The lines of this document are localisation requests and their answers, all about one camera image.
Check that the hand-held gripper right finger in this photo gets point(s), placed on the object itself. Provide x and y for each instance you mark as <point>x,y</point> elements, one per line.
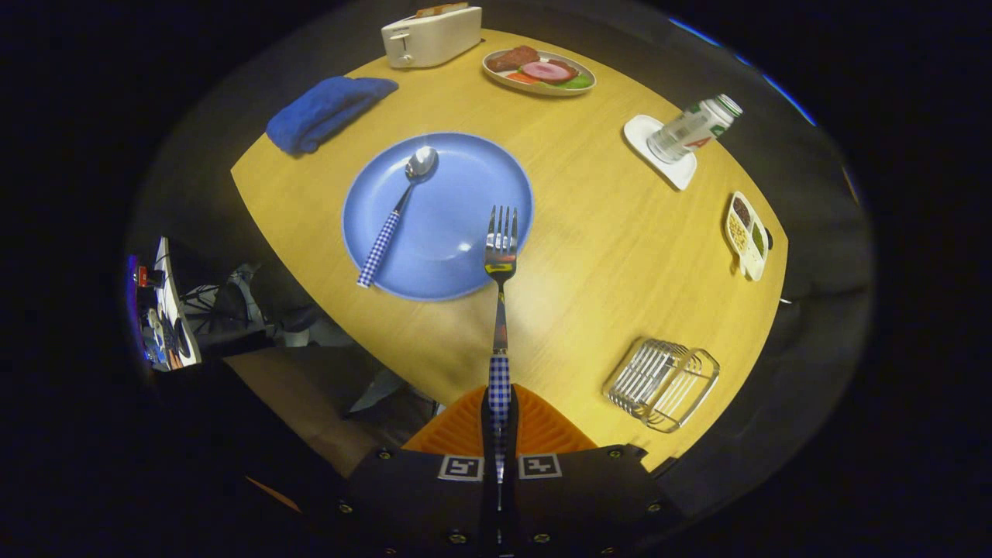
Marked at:
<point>581,504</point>

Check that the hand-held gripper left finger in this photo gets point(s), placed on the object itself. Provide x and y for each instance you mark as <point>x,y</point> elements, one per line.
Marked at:
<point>418,504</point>

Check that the blue plate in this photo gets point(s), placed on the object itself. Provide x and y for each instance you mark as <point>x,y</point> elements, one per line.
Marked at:
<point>449,225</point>

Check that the white divided bean dish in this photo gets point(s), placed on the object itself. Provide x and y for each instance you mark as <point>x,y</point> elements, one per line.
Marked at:
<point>745,248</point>

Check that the white device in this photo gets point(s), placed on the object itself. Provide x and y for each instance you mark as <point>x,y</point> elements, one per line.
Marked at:
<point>172,302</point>

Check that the black backdrop cloth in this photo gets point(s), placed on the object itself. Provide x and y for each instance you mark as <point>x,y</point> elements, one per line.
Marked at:
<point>821,232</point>

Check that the white coaster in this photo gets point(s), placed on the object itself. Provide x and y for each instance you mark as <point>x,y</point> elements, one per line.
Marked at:
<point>643,136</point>

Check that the white plastic bottle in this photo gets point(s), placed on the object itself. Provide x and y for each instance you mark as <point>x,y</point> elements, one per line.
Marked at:
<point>690,132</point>

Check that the blue folded towel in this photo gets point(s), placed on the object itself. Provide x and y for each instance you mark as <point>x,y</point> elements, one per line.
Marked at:
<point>325,112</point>

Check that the green lettuce leaf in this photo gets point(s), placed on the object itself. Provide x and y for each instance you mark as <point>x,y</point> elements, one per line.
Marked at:
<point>580,81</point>

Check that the red tomato slice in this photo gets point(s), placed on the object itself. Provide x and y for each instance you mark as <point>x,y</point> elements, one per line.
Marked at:
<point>521,77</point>

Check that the pink ham slice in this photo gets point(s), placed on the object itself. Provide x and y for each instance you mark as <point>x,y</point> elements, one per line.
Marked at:
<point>546,71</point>

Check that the white food plate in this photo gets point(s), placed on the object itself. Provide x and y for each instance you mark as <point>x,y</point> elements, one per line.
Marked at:
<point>496,76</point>

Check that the small brown meat piece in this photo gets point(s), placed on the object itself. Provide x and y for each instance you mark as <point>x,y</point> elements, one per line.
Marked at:
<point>566,66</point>

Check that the large brown meat piece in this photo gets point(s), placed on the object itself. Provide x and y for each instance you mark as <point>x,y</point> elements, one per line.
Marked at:
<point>511,59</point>

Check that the white toaster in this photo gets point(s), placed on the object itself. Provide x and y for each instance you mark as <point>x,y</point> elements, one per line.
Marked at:
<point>442,39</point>

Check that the brown toast slice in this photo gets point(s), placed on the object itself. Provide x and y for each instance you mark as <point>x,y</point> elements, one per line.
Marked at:
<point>442,9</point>

